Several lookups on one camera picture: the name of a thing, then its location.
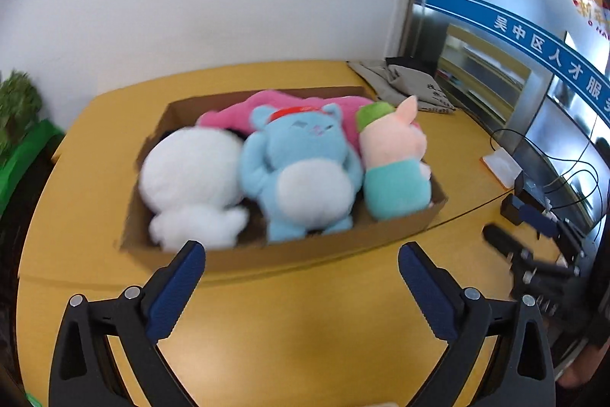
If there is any pink pig plush toy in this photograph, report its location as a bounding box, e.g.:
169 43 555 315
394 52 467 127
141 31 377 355
356 96 432 221

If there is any black cable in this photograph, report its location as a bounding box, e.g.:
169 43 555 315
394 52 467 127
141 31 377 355
428 127 607 237

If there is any white paper card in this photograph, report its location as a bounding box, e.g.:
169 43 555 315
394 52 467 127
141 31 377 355
482 148 522 189

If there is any blue banner sign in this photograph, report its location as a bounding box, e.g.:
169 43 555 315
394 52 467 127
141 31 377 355
423 0 610 123

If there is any pink bear plush toy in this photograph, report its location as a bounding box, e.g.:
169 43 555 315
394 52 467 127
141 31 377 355
196 90 372 152

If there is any light blue cat plush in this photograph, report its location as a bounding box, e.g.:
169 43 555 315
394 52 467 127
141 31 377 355
239 103 364 244

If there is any black power adapter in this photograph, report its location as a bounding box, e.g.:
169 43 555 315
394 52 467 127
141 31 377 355
501 193 524 226

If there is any grey canvas bag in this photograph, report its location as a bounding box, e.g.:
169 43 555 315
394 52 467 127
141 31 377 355
347 61 455 114

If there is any white panda plush toy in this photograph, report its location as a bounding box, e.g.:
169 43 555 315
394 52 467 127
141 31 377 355
138 126 249 253

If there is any green potted plant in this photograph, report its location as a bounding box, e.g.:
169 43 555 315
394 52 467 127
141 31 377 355
1 70 42 164

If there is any person right hand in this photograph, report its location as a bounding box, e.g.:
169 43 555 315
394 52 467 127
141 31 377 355
557 341 609 388

